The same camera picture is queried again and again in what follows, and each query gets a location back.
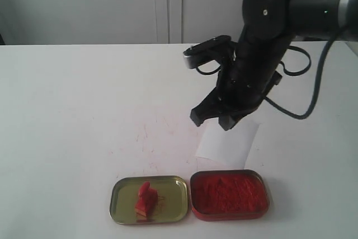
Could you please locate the red ink pad tin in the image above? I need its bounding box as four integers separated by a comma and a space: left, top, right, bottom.
190, 169, 270, 221

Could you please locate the gold tin lid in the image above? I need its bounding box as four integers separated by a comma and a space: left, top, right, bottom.
109, 175, 189, 225

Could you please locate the white paper sheet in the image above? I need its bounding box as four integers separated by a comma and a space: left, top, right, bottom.
196, 119, 260, 170

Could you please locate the red rubber stamp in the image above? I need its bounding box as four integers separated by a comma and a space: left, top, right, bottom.
135, 181, 158, 217

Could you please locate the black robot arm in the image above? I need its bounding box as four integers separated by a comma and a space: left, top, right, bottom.
183, 0, 357, 130

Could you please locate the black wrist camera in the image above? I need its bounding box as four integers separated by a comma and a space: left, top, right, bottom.
183, 35, 233, 69

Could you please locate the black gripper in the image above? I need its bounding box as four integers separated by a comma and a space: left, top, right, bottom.
190, 27, 293, 131

